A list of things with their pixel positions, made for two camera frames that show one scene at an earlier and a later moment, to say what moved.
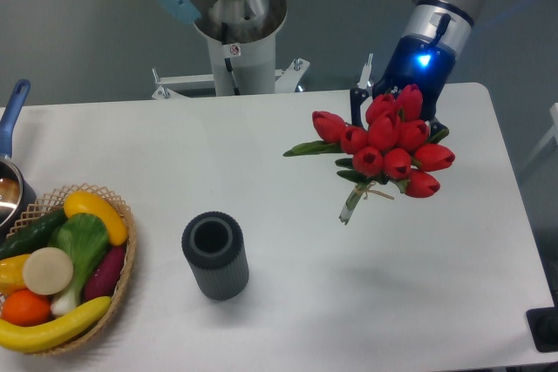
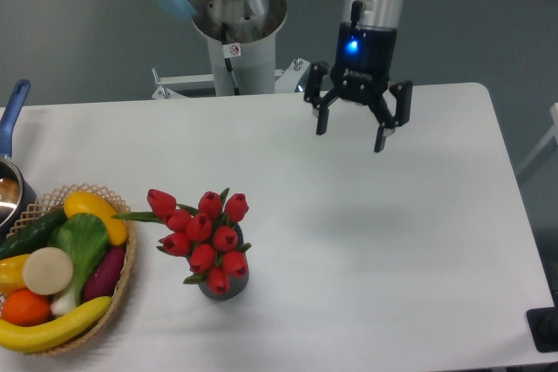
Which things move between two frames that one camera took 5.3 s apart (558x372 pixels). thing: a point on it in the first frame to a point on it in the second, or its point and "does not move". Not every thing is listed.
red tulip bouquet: [393, 145] to [207, 236]
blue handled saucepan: [16, 200] does not move
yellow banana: [51, 334] does not move
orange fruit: [25, 308] does not move
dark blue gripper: [414, 62] to [361, 72]
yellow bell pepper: [11, 273] does not move
